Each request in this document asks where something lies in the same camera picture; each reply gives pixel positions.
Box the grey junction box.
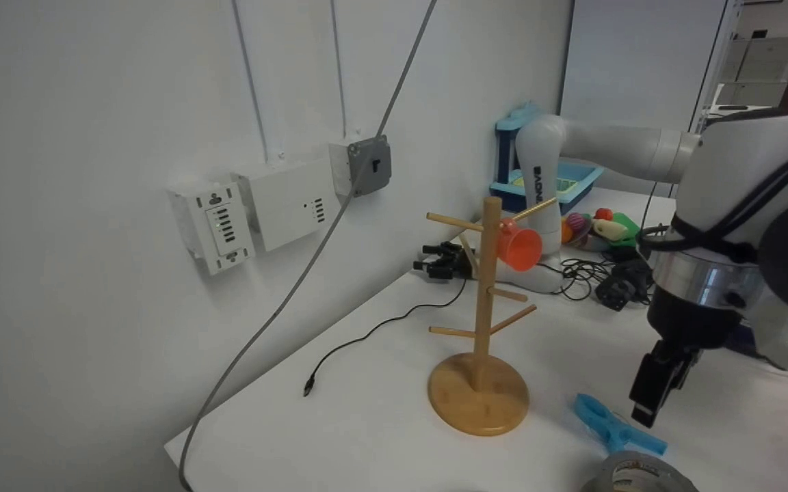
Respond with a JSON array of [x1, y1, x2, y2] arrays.
[[325, 135, 395, 199]]

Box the grey wall cable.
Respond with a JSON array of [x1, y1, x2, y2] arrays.
[[176, 0, 441, 492]]

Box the orange plastic cup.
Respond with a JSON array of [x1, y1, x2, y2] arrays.
[[499, 218, 544, 274]]

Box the black table edge clamp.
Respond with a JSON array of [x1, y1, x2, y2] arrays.
[[411, 238, 478, 285]]

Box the green yellow toy vegetable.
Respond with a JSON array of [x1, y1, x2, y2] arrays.
[[590, 205, 648, 251]]

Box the black tangled cables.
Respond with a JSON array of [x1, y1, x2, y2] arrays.
[[556, 244, 662, 315]]

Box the white wall conduit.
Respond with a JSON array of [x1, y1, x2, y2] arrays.
[[328, 0, 352, 145], [228, 0, 276, 171]]

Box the white wall box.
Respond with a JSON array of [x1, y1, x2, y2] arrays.
[[239, 160, 341, 255]]

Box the grey wall notice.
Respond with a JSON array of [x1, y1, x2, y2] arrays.
[[731, 31, 788, 106]]

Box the white wall socket plate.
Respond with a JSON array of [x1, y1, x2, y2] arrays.
[[166, 176, 255, 279]]

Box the wooden peg tree stand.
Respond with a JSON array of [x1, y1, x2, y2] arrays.
[[424, 195, 563, 440]]

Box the thin black table cable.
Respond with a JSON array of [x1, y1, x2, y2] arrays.
[[300, 276, 470, 399]]

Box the grey duct tape roll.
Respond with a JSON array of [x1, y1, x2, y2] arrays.
[[581, 449, 700, 492]]

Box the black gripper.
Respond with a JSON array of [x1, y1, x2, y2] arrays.
[[626, 296, 752, 430]]

